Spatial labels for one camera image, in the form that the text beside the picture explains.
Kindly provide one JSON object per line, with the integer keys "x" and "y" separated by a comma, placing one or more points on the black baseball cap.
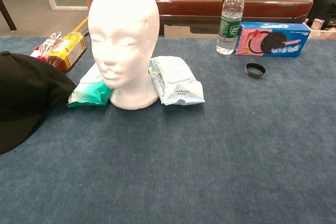
{"x": 26, "y": 90}

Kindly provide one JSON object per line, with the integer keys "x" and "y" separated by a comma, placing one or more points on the white foam mannequin head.
{"x": 120, "y": 37}

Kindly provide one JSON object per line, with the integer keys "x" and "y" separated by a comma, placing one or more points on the light blue wet wipes pack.
{"x": 178, "y": 82}

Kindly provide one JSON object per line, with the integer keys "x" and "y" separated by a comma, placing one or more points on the blue felt table cover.
{"x": 183, "y": 155}

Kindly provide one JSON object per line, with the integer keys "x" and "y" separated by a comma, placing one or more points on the green wet wipes pack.
{"x": 89, "y": 94}

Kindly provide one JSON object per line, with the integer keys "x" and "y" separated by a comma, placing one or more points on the black rubber wristband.
{"x": 252, "y": 75}

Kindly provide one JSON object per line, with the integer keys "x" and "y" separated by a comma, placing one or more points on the clear water bottle green label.
{"x": 229, "y": 30}

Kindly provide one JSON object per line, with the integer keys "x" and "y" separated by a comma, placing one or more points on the yellow-capped tea bottle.
{"x": 69, "y": 51}

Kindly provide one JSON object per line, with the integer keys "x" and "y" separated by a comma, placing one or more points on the brown mahjong table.
{"x": 236, "y": 6}

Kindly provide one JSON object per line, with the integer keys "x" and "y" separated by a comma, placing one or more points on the red-capped clear small bottle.
{"x": 51, "y": 43}

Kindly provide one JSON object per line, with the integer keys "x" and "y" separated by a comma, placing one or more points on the blue Oreo cookie box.
{"x": 288, "y": 43}

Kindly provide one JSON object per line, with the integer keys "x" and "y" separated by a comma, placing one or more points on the small red white box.
{"x": 35, "y": 52}

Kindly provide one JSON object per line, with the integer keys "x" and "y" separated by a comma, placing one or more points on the white plastic basket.
{"x": 325, "y": 34}

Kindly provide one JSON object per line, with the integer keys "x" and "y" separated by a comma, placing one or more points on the black backpack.
{"x": 324, "y": 9}

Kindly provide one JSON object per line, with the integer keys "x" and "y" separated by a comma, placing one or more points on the dark wooden furniture leg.
{"x": 8, "y": 14}

